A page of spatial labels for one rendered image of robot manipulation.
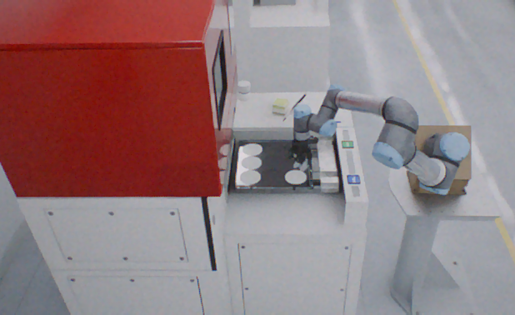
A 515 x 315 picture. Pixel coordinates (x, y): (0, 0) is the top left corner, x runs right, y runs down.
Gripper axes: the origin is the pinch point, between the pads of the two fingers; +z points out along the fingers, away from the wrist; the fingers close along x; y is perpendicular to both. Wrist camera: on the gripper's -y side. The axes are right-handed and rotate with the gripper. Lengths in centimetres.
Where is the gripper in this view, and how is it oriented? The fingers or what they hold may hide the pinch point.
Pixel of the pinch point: (302, 167)
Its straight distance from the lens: 233.7
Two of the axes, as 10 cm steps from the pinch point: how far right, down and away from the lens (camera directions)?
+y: -6.3, 5.1, -5.9
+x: 7.8, 3.7, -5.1
